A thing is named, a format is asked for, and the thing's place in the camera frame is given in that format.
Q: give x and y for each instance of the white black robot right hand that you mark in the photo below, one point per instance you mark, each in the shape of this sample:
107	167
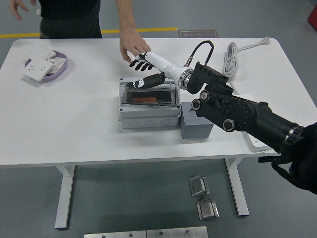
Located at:
163	64

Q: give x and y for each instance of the person's right hand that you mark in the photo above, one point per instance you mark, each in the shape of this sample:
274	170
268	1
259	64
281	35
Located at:
18	5

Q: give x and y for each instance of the purple oval tray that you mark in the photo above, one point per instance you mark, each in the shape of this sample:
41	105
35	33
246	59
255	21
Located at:
62	69

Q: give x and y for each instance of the small printed white panel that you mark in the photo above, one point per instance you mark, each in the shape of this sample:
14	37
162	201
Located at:
58	63

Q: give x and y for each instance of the grey junction box clear lid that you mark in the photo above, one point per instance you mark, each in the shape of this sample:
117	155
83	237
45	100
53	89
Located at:
148	119

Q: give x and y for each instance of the orange cylinder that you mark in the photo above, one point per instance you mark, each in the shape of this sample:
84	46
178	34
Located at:
146	99

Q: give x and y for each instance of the square metal clip box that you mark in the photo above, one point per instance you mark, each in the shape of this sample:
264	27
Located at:
206	210

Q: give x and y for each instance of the open metal clip box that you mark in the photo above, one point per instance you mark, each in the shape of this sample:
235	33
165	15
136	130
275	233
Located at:
198	186

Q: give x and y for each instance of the person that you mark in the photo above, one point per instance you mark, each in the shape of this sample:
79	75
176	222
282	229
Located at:
69	19

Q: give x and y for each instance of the red crate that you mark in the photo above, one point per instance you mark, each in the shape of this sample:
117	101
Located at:
313	16

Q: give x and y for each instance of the white wall switch panel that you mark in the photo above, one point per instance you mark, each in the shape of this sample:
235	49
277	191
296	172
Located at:
39	53

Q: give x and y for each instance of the grey cube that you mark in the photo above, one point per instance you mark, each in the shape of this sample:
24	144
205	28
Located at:
195	130

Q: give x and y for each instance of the white table leg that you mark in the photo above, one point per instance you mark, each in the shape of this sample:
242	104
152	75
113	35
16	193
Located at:
65	198
238	196

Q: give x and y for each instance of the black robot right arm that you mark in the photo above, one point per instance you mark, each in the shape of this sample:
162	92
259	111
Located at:
247	116

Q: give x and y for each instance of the white wall socket panel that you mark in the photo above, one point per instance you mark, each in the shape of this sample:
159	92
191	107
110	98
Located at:
37	69

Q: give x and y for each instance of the person's left hand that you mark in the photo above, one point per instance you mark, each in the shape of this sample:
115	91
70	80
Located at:
132	39

